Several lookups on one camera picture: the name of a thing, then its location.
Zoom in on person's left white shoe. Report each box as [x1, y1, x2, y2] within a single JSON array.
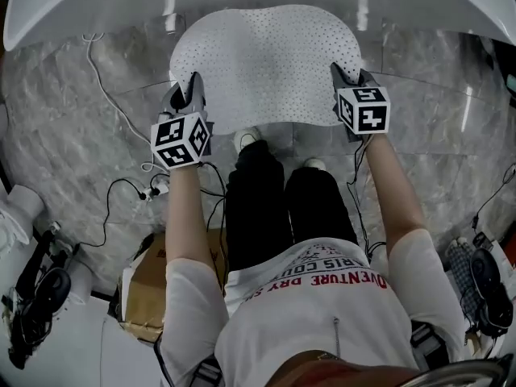
[[233, 126, 264, 153]]

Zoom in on black floor cable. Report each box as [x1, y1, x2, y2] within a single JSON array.
[[76, 173, 171, 250]]

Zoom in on black rounded device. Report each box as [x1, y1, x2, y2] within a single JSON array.
[[468, 247, 515, 339]]

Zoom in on thin black wall cable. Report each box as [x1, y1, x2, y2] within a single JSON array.
[[470, 162, 516, 233]]

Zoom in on person's right white shoe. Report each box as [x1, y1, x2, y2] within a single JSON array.
[[302, 157, 327, 173]]

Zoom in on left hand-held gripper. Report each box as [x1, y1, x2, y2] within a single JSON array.
[[150, 70, 215, 172]]

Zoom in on person's white printed shirt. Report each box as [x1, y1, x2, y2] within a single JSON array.
[[159, 227, 468, 387]]

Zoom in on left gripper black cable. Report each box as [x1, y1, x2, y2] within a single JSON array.
[[196, 160, 231, 296]]

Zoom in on person's white shoe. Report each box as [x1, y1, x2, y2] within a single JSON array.
[[302, 157, 327, 173], [233, 126, 264, 153]]

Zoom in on person's left forearm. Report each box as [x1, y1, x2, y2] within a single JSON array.
[[164, 166, 221, 269]]

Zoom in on grey harness strap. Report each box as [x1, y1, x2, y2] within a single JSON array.
[[187, 354, 225, 387], [409, 319, 450, 372]]

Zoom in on brown cardboard box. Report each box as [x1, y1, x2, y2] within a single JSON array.
[[119, 231, 227, 343]]

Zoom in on silver neck chain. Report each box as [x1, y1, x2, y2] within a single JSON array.
[[331, 315, 342, 359]]

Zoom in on person's right forearm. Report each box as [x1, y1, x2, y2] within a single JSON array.
[[361, 132, 429, 257]]

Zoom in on thin white cable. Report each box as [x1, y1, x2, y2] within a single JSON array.
[[81, 32, 170, 173]]

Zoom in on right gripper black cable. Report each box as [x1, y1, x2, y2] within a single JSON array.
[[345, 134, 389, 262]]

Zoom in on white perforated bath mat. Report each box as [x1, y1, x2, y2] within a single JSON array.
[[169, 4, 364, 136]]

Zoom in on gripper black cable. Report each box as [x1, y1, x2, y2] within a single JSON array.
[[196, 160, 231, 296], [345, 134, 389, 262]]

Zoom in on checked grey cloth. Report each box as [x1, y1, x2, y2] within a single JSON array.
[[443, 237, 485, 320]]

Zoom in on black headset with cables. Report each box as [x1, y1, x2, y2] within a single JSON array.
[[2, 228, 74, 371]]

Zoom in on white plug adapter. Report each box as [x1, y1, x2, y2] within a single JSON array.
[[140, 182, 170, 202]]

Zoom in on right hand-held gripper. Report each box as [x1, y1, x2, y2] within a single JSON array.
[[330, 62, 393, 143]]

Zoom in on white round pipe fixture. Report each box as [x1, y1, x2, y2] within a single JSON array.
[[0, 183, 46, 257]]

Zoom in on person's black trousers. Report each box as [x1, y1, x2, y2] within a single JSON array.
[[223, 139, 360, 273]]

